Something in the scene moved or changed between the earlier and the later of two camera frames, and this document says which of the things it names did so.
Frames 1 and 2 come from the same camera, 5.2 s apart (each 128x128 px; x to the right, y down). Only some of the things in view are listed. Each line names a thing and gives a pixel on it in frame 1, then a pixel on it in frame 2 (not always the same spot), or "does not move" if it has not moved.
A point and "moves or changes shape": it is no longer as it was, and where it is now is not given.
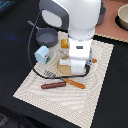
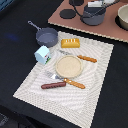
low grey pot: [45, 36] does not move
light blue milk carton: [42, 54] does not move
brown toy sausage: [53, 85] does not move
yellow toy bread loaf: [65, 43] does not move
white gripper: [79, 53] → [105, 2]
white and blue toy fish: [65, 62] moves or changes shape
